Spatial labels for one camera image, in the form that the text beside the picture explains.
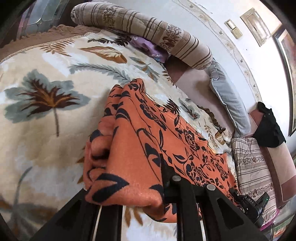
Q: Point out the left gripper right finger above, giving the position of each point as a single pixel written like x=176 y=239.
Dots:
x=205 y=213

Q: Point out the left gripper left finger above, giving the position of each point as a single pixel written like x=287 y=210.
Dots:
x=81 y=220

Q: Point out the orange black floral garment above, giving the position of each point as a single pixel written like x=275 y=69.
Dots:
x=123 y=157

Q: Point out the striped folded quilt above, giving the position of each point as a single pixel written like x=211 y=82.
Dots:
x=253 y=175

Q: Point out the grey pillow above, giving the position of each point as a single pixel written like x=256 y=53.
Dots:
x=226 y=92

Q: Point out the mauve bed sheet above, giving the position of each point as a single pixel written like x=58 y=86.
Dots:
x=196 y=85

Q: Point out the cream leaf-print blanket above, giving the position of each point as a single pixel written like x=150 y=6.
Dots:
x=54 y=88

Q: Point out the purple cloth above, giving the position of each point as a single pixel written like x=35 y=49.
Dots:
x=150 y=49

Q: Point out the striped beige bolster pillow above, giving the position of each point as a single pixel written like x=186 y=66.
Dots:
x=174 y=40

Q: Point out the wall switch plate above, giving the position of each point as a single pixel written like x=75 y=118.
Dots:
x=233 y=29

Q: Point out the dark wooden door frame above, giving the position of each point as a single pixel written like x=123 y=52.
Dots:
x=286 y=48

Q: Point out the framed wall picture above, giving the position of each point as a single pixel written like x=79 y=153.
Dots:
x=256 y=26

